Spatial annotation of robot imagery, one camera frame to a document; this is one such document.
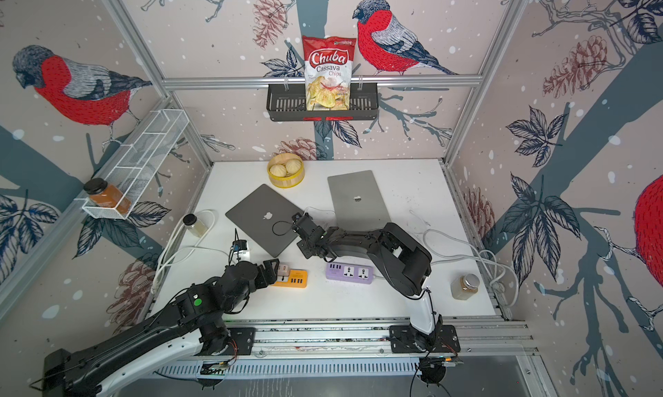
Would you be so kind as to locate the right steamed bun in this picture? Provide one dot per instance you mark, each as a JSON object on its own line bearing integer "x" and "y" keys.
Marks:
{"x": 293, "y": 166}

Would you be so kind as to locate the steamed bun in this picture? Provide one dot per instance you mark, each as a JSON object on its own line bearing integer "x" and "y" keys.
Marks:
{"x": 293, "y": 166}
{"x": 278, "y": 171}

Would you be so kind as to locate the pink charger adapter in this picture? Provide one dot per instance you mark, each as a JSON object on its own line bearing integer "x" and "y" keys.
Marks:
{"x": 283, "y": 270}

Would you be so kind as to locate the white wire wall shelf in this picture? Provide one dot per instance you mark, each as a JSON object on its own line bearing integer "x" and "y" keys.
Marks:
{"x": 137, "y": 163}

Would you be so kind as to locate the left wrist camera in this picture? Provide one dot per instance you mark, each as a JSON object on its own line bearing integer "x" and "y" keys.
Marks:
{"x": 239, "y": 251}

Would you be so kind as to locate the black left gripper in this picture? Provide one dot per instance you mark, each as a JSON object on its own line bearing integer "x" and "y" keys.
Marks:
{"x": 264, "y": 280}

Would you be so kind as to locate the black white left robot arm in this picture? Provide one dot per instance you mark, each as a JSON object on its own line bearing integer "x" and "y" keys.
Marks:
{"x": 190, "y": 325}

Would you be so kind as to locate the dark grey laptop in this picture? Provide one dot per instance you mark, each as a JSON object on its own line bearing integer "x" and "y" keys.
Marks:
{"x": 266, "y": 217}

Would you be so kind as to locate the black wall basket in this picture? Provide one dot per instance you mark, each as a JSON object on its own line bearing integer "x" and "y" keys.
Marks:
{"x": 288, "y": 104}

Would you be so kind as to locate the yellow wooden bun basket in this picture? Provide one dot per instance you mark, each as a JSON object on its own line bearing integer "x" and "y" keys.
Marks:
{"x": 291, "y": 180}

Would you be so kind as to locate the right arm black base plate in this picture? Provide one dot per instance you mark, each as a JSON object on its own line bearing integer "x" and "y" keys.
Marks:
{"x": 407, "y": 340}

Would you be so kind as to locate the small jar silver lid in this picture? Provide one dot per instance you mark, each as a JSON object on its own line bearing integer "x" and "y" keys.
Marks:
{"x": 465, "y": 286}

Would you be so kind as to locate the small jar black lid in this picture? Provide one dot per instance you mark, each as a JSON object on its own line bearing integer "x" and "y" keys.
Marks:
{"x": 195, "y": 225}

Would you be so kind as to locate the left steamed bun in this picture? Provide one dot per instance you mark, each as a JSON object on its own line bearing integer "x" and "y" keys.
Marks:
{"x": 278, "y": 171}

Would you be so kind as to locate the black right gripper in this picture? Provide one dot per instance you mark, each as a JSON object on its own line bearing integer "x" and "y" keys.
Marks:
{"x": 306, "y": 255}

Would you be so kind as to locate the silver laptop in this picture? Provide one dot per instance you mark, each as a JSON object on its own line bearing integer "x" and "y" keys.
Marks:
{"x": 357, "y": 201}

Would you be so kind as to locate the red cassava chips bag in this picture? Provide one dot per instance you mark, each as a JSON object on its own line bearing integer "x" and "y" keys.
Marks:
{"x": 328, "y": 72}

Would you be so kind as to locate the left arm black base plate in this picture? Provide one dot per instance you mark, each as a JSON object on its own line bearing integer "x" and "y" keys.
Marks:
{"x": 238, "y": 342}

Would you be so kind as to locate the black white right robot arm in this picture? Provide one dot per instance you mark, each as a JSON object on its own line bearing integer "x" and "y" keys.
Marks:
{"x": 403, "y": 262}

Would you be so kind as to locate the orange sauce jar black lid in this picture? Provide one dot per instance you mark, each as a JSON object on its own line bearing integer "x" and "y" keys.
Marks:
{"x": 104, "y": 194}

